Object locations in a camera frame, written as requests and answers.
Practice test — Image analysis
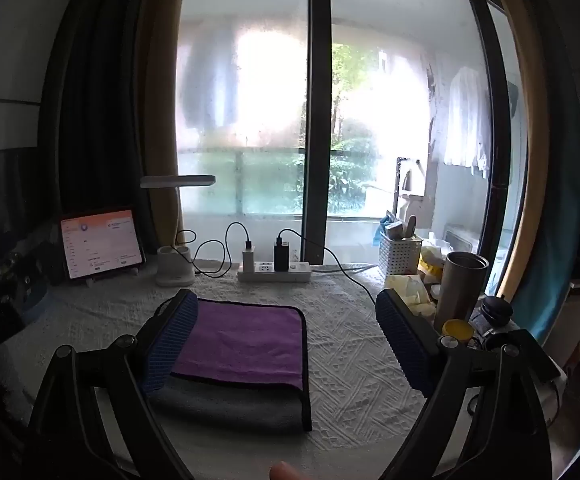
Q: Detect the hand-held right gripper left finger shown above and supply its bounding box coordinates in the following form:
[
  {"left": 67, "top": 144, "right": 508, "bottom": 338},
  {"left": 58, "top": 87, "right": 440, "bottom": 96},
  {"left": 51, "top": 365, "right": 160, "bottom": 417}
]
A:
[{"left": 22, "top": 288, "right": 199, "bottom": 480}]

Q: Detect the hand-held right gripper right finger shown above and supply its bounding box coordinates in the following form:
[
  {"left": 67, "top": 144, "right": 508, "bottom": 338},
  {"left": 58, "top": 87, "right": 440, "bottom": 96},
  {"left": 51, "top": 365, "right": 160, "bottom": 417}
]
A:
[{"left": 375, "top": 289, "right": 554, "bottom": 480}]

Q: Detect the purple towel with black trim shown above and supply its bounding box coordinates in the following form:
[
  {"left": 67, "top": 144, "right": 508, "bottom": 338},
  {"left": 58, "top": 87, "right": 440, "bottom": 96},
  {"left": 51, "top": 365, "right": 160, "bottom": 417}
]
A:
[{"left": 171, "top": 298, "right": 307, "bottom": 391}]

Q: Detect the grey towel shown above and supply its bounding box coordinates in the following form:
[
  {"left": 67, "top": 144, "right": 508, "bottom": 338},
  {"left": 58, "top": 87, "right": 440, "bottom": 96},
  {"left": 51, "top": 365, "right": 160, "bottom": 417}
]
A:
[{"left": 147, "top": 310, "right": 313, "bottom": 433}]

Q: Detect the yellow cup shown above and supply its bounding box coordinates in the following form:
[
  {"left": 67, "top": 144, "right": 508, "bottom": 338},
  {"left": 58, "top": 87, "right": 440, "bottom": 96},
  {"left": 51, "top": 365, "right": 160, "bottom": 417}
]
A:
[{"left": 442, "top": 319, "right": 474, "bottom": 347}]

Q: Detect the white textured tablecloth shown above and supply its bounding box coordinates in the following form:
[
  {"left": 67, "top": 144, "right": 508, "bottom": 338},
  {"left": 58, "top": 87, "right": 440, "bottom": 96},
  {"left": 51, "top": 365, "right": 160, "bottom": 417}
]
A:
[{"left": 0, "top": 257, "right": 476, "bottom": 480}]

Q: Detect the stainless steel tumbler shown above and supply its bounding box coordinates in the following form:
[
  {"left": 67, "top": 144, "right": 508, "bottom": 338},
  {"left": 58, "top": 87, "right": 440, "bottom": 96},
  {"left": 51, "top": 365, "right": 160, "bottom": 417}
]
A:
[{"left": 433, "top": 251, "right": 492, "bottom": 335}]

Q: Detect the yellow plastic bag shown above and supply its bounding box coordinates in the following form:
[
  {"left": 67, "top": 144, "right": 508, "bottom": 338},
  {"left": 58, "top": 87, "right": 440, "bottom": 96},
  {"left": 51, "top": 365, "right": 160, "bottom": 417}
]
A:
[{"left": 417, "top": 240, "right": 453, "bottom": 286}]

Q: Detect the white perforated basket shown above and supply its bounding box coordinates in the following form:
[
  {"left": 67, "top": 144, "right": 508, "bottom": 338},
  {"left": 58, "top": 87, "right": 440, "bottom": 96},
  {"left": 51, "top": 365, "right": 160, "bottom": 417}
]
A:
[{"left": 378, "top": 232, "right": 423, "bottom": 277}]

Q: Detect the black lidded jar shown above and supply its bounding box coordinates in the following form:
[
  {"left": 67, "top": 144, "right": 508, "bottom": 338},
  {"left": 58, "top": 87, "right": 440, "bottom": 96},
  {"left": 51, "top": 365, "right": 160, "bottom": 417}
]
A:
[{"left": 480, "top": 296, "right": 514, "bottom": 325}]

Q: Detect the white desk lamp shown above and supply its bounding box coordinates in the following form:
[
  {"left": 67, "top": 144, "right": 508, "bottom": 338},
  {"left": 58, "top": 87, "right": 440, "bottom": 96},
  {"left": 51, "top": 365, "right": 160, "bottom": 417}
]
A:
[{"left": 140, "top": 175, "right": 217, "bottom": 288}]

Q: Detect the tablet with orange screen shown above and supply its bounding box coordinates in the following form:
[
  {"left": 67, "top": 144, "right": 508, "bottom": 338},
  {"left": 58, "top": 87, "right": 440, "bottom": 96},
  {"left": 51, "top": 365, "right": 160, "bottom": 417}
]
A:
[{"left": 60, "top": 206, "right": 147, "bottom": 286}]

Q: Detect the white power strip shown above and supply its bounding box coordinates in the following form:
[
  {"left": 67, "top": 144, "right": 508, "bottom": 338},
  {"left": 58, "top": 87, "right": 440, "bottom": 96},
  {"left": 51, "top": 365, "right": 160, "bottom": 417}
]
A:
[{"left": 237, "top": 261, "right": 313, "bottom": 283}]

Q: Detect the black charger plug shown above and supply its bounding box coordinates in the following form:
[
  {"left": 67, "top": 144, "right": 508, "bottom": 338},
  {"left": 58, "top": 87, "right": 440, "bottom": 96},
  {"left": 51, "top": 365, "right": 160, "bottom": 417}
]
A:
[{"left": 273, "top": 240, "right": 291, "bottom": 272}]

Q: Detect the white hanging shirt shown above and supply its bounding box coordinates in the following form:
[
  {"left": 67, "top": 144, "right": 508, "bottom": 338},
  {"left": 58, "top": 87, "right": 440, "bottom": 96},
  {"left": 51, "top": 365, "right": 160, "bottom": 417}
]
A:
[{"left": 442, "top": 67, "right": 492, "bottom": 181}]

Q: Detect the tan curtain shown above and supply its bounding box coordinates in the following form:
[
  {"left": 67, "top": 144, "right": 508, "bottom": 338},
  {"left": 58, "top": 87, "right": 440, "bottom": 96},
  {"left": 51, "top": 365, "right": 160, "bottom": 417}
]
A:
[{"left": 137, "top": 0, "right": 193, "bottom": 266}]

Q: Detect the dark curtain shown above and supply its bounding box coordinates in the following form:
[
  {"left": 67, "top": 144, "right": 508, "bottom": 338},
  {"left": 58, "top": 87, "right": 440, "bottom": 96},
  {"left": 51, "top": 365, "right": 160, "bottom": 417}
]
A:
[{"left": 40, "top": 0, "right": 161, "bottom": 241}]

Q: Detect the black charging cable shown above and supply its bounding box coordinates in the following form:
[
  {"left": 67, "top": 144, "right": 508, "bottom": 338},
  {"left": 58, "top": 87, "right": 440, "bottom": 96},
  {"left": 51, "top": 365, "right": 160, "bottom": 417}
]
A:
[{"left": 176, "top": 221, "right": 251, "bottom": 278}]

